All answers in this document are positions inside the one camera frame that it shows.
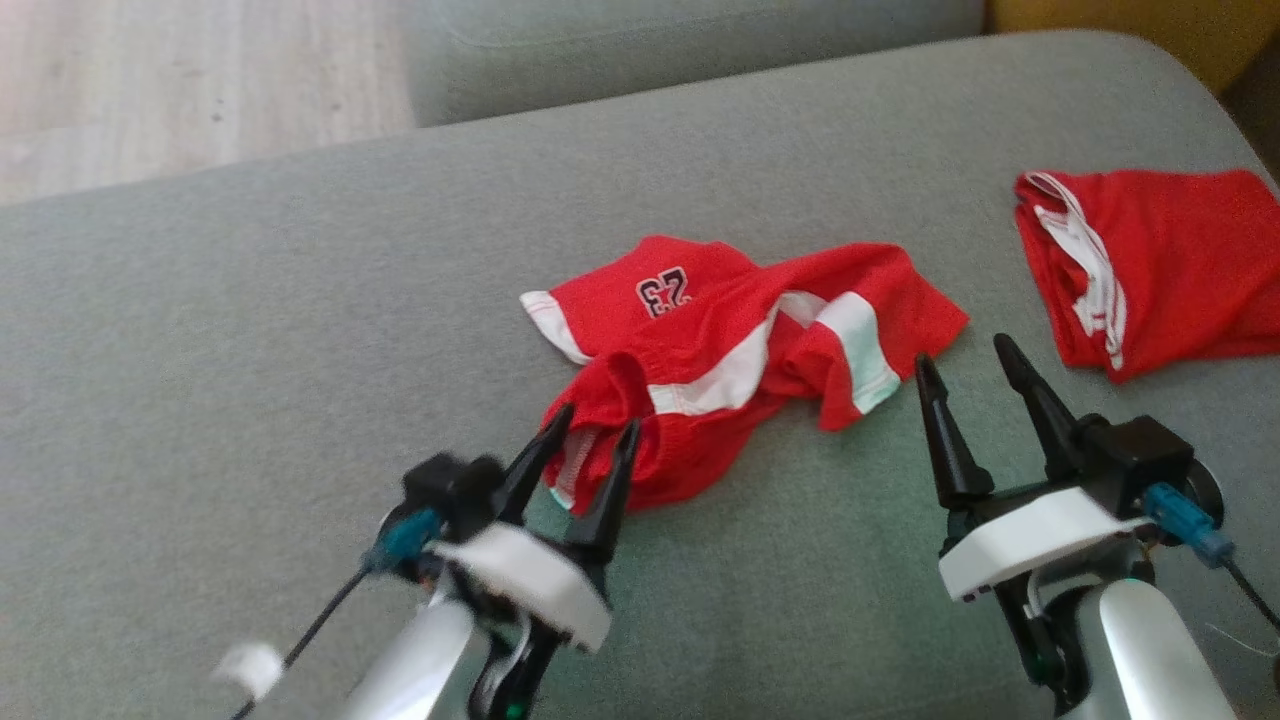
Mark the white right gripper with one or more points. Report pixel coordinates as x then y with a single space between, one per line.
1040 530

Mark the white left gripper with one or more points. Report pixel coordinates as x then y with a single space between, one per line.
530 580

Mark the red shorts with number print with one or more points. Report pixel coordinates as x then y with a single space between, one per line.
720 310

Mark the red jersey with white trim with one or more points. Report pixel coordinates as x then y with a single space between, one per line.
1200 260

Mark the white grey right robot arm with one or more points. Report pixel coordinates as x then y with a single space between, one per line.
1150 650

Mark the grey sofa seat cushion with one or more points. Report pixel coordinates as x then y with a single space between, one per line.
300 350

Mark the yellow wooden panel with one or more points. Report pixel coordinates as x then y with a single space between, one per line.
1130 30

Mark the grey sofa back cushion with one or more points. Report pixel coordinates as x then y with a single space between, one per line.
650 50

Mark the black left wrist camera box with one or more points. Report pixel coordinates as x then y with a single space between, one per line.
450 490

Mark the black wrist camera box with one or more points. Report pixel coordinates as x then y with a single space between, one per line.
450 490
1135 460

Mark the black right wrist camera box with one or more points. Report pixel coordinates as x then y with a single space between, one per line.
1135 460

